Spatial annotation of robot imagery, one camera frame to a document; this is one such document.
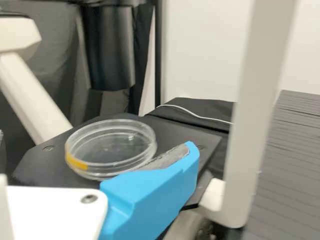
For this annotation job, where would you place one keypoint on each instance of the cream microscope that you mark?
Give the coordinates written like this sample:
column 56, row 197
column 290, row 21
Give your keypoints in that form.
column 250, row 75

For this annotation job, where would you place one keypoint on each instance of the black platform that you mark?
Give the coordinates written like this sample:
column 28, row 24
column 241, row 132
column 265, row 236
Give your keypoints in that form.
column 295, row 162

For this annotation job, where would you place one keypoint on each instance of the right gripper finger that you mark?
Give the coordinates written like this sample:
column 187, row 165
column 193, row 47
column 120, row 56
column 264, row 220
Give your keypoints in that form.
column 150, row 195

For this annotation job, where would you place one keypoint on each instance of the petri dish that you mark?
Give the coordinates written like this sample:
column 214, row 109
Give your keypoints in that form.
column 110, row 150

